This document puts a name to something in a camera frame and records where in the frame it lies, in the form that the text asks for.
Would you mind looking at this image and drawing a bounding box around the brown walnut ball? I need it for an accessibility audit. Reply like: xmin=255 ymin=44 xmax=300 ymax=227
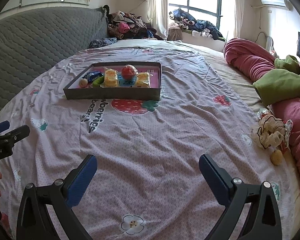
xmin=78 ymin=78 xmax=89 ymax=88

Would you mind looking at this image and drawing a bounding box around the blue cookie packet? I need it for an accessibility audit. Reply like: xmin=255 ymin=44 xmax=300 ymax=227
xmin=82 ymin=70 xmax=104 ymax=83

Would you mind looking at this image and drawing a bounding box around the green fuzzy ring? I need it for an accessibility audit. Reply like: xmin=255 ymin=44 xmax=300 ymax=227
xmin=91 ymin=76 xmax=105 ymax=88

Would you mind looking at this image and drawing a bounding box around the yellow rice cracker packet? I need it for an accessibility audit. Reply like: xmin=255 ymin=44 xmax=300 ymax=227
xmin=104 ymin=68 xmax=119 ymax=87

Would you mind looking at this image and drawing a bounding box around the red egg toy packet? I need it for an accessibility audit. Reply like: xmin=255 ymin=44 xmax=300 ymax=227
xmin=121 ymin=64 xmax=138 ymax=80

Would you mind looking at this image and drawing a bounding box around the grey quilted headboard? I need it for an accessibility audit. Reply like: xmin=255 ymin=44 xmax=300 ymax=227
xmin=0 ymin=7 xmax=108 ymax=111

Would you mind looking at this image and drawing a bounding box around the cream scrunchie toy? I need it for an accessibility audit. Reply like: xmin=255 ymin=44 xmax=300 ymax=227
xmin=251 ymin=114 xmax=293 ymax=151

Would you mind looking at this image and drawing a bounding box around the small shiny snack packet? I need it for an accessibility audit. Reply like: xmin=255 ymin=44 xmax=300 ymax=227
xmin=257 ymin=108 xmax=272 ymax=120

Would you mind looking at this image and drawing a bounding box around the pink workbook in tray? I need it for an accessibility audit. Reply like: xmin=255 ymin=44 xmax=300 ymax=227
xmin=85 ymin=64 xmax=160 ymax=88

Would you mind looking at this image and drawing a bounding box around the pink strawberry bed sheet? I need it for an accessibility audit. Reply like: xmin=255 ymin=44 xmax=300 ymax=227
xmin=0 ymin=48 xmax=294 ymax=239

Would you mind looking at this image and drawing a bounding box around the dark cardboard tray box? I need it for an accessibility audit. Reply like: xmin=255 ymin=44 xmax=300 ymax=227
xmin=63 ymin=61 xmax=162 ymax=101

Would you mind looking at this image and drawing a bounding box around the dark patterned pillow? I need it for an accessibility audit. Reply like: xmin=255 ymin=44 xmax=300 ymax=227
xmin=88 ymin=37 xmax=117 ymax=49

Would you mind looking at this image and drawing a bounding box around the green blanket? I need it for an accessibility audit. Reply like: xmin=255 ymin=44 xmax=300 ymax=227
xmin=253 ymin=66 xmax=300 ymax=106

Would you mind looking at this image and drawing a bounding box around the pile of clothes by bed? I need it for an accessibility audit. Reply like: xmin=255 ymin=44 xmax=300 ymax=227
xmin=107 ymin=11 xmax=163 ymax=40

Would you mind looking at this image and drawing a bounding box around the pink rolled blanket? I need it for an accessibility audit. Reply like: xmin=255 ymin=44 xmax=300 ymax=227
xmin=223 ymin=38 xmax=300 ymax=173

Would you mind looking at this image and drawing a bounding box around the clothes pile on windowsill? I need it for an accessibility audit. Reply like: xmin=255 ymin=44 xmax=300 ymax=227
xmin=169 ymin=8 xmax=225 ymax=41

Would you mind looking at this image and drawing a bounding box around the white curtain left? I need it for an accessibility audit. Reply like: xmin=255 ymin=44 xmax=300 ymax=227
xmin=146 ymin=0 xmax=168 ymax=39

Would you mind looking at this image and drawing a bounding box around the white curtain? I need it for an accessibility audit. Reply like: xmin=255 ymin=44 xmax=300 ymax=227
xmin=146 ymin=0 xmax=168 ymax=39
xmin=234 ymin=0 xmax=245 ymax=38

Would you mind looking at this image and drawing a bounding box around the white air conditioner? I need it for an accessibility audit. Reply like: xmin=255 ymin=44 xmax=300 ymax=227
xmin=261 ymin=0 xmax=290 ymax=10

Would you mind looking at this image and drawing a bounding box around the white curtain right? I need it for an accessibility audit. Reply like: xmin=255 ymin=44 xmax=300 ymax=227
xmin=234 ymin=0 xmax=245 ymax=38

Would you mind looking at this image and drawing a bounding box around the window frame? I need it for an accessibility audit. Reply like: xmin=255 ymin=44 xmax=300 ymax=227
xmin=168 ymin=0 xmax=223 ymax=29

